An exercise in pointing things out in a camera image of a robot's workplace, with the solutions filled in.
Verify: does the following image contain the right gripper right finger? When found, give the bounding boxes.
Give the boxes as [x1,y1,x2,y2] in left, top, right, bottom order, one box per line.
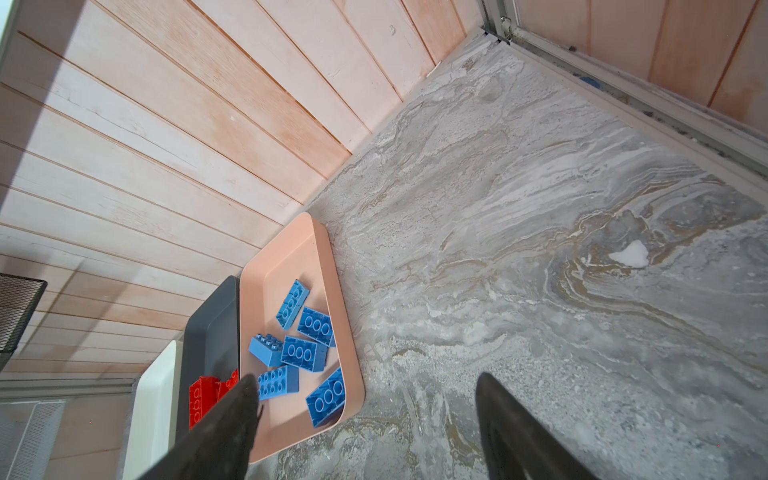
[475,372,595,479]

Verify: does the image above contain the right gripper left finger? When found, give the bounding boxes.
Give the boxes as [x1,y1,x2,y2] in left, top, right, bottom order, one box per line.
[142,374,263,479]

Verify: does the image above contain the red lego brick low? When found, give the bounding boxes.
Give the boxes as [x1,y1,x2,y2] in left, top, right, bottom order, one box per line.
[189,376,220,429]

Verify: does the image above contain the blue lego brick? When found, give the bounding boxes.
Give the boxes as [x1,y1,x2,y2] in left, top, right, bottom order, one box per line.
[306,368,346,428]
[276,280,310,331]
[257,365,300,401]
[297,307,336,348]
[249,334,283,368]

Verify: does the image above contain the blue lego brick low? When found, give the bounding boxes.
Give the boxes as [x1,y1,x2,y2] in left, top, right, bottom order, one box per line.
[281,336,328,373]

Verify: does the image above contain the red lego brick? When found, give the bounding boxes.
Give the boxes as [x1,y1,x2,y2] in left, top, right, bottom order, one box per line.
[217,369,239,401]

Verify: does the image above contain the white plastic tray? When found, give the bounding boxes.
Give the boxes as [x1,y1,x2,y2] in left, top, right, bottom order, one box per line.
[122,340,183,479]

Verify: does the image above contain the dark grey plastic tray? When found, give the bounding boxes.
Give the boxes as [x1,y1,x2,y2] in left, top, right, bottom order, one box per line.
[175,276,239,443]

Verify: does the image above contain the pink plastic tray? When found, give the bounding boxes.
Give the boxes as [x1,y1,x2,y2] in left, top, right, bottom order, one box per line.
[239,213,365,464]

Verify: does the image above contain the white wire mesh shelf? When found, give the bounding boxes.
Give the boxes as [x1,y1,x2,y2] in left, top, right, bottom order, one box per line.
[1,400,67,479]

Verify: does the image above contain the black wire mesh basket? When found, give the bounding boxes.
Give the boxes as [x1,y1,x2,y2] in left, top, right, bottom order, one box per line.
[1,273,48,357]

